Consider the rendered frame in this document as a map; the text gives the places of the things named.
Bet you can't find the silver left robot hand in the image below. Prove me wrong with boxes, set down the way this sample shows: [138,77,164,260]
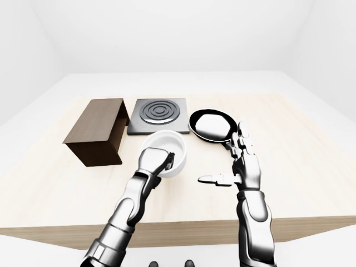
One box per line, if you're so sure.
[138,147,176,177]

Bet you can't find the flat grey stove plate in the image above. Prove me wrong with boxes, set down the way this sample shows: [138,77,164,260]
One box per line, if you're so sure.
[127,97,190,136]

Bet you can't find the white bowl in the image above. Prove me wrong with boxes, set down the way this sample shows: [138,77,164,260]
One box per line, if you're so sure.
[141,130,187,179]

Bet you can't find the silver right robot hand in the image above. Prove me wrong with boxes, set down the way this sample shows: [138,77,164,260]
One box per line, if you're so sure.
[197,121,263,192]

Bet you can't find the black frying pan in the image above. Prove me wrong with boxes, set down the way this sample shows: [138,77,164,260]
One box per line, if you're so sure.
[189,108,239,150]

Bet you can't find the dark brown wooden cabinet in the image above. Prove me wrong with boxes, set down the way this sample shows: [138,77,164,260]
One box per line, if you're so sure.
[62,97,131,167]

